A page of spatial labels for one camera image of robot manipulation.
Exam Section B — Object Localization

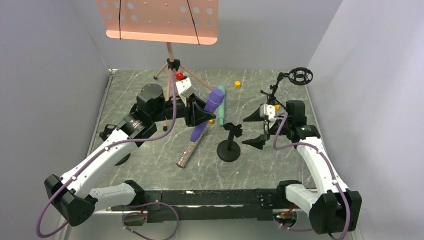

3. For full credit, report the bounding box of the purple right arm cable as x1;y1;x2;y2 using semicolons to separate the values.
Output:
272;110;351;240

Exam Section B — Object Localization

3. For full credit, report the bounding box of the black round-base microphone stand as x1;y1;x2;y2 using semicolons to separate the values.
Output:
216;122;243;163

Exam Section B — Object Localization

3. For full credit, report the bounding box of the pink music stand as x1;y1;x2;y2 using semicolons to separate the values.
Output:
96;0;220;132

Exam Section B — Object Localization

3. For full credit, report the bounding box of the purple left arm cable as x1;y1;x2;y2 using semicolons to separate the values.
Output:
35;73;180;240

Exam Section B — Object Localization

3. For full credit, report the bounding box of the black clip stand at left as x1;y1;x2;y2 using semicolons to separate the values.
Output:
99;124;117;141

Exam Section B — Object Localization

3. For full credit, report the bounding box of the aluminium table edge rail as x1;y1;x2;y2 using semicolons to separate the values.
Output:
85;68;118;158

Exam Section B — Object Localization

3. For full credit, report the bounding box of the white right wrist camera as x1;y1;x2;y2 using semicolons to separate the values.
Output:
259;103;276;123

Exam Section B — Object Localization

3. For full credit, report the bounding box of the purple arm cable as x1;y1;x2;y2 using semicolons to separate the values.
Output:
272;110;351;240
35;73;180;240

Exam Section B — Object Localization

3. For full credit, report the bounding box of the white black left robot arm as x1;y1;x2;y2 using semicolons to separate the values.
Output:
44;83;216;227

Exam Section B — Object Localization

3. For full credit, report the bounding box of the purple microphone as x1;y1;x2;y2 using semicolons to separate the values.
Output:
190;88;225;142

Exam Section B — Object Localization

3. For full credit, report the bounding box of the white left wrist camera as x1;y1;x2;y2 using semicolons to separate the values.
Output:
175;71;196;98

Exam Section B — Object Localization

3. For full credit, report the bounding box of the teal green microphone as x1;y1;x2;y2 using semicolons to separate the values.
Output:
217;85;226;126

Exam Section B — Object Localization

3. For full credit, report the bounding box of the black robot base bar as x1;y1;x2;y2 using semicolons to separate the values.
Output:
110;187;299;223

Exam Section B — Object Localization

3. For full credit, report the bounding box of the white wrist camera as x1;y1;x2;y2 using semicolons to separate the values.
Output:
259;103;276;123
175;71;196;98

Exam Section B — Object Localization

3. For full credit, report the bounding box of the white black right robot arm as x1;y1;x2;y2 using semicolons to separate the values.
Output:
243;100;362;240

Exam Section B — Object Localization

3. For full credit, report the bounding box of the black tripod shock-mount stand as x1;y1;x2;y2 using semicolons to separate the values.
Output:
260;67;314;110

